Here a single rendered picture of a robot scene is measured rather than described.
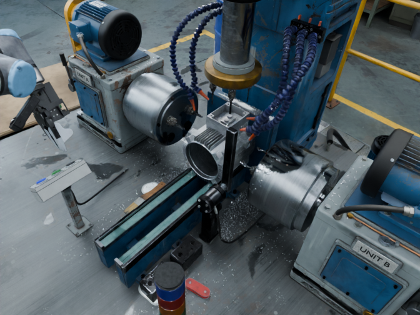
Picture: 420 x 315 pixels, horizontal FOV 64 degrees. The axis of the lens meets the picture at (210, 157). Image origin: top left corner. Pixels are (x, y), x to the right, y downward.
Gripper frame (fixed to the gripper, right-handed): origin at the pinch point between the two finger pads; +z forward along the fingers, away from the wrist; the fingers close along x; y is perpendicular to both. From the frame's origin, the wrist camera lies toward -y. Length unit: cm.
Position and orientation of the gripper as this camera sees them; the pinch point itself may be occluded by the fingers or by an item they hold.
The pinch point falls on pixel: (61, 149)
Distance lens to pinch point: 116.0
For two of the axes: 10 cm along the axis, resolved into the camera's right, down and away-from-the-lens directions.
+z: 4.1, 8.6, 3.0
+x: -6.4, 0.4, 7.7
